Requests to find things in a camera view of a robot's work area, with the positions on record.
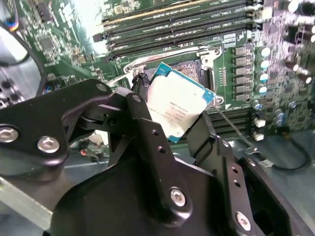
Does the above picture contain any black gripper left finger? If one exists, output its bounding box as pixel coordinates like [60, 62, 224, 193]
[0, 73, 194, 223]

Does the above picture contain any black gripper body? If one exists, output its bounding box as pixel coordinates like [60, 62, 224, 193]
[51, 157, 234, 236]

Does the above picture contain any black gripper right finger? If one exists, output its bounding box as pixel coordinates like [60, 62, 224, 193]
[186, 112, 296, 236]

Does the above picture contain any thin metal locking lever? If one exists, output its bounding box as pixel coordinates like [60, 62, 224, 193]
[213, 105, 258, 152]

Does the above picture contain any silver CPU green edge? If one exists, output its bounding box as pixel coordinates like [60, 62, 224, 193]
[146, 61, 217, 144]

